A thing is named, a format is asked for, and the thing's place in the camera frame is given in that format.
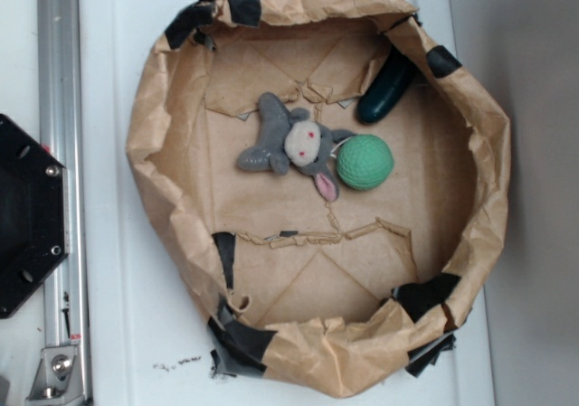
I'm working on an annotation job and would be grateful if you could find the green dimpled foam ball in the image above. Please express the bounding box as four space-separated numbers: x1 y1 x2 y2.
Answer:
337 135 394 191

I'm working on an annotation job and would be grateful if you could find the brown paper bag bin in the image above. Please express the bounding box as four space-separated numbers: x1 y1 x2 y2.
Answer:
126 0 511 398

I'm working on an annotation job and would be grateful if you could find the grey plush donkey toy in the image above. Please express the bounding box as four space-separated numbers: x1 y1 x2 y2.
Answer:
237 92 355 202

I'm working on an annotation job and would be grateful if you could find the dark green plastic cucumber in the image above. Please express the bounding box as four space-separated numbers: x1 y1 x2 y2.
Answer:
356 46 416 124

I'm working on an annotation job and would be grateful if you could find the white plastic tray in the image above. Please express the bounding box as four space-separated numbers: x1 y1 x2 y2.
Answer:
80 0 495 405

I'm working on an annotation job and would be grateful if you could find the aluminium extrusion rail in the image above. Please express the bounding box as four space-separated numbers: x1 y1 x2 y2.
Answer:
37 0 92 405

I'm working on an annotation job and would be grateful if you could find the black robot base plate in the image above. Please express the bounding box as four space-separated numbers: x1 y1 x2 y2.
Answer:
1 115 68 319

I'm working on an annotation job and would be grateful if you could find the metal corner bracket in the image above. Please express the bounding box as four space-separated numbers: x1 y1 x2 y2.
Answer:
25 345 86 405

